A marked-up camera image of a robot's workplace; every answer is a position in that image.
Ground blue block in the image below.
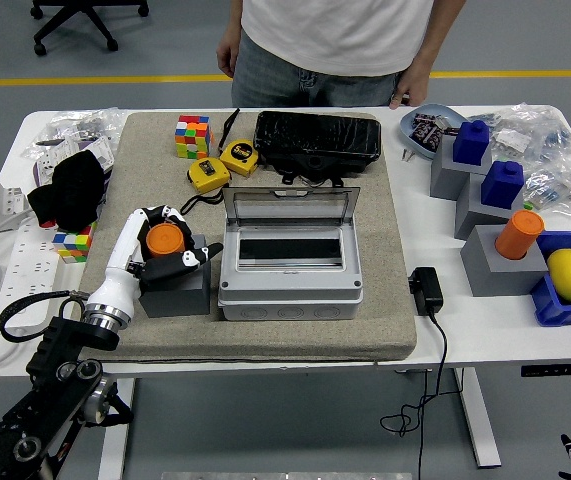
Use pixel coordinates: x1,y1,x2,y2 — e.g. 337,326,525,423
479,159,525,210
452,119,492,166

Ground white table leg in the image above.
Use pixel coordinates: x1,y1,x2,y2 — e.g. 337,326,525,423
452,367,502,470
97,378,137,480

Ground black desk control panel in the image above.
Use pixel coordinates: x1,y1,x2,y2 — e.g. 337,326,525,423
520,363,571,378

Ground grey electrical box clear lid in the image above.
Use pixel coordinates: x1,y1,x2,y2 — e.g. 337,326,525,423
217,185,365,322

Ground black cloth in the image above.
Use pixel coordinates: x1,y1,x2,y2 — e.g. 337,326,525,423
27,151,108,232

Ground person's right hand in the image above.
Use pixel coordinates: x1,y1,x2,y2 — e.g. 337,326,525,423
215,37,241,80

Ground black office chair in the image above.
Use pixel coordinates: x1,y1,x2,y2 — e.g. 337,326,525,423
29,0,150,57

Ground small yellow tape measure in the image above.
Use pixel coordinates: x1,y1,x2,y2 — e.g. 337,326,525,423
179,156,232,217

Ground clear bag white connectors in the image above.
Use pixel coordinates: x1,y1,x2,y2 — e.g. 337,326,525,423
467,102,536,162

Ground colourful puzzle cube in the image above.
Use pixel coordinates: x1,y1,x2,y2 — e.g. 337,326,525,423
174,114,215,160
52,222,97,264

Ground white wall socket plates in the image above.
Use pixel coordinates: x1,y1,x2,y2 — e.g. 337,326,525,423
32,137,116,187

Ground clear bag blue parts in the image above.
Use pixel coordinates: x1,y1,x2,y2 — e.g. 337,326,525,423
527,112,571,169

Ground blue plastic bin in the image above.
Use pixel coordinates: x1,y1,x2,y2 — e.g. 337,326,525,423
529,230,571,328

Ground yellow tape measure black label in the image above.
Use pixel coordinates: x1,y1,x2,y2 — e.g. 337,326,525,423
217,107,261,177

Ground person's left hand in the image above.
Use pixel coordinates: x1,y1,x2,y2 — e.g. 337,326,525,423
388,64,434,111

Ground white power strip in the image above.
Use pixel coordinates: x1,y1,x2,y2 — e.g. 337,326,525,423
0,219,66,331

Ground black adapter cord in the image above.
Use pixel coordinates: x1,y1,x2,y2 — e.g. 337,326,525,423
379,312,450,480

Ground person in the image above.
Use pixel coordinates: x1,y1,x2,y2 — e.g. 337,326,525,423
229,0,436,109

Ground black plastic tray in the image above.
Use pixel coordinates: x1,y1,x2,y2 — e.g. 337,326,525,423
253,110,383,190

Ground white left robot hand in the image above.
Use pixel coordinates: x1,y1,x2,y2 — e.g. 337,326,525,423
84,203,225,321

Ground grey-brown mat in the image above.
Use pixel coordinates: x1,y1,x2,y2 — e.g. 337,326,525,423
66,110,418,365

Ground orange cylinder battery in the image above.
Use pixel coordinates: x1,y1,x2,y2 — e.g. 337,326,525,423
144,223,187,261
494,209,546,260

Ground pale blue dish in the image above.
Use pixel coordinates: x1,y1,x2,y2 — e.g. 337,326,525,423
398,103,469,161

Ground grey cube holder with hole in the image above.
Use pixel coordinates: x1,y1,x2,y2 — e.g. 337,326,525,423
459,224,551,298
137,234,215,319

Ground black power adapter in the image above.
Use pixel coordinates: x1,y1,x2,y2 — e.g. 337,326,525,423
408,266,445,317

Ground dark snack packets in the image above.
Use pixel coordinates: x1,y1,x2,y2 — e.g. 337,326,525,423
411,112,461,150

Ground clear plastic parts bags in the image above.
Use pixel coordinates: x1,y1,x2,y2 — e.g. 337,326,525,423
22,107,129,161

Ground yellow lemon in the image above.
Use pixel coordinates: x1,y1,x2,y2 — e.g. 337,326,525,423
546,248,571,303

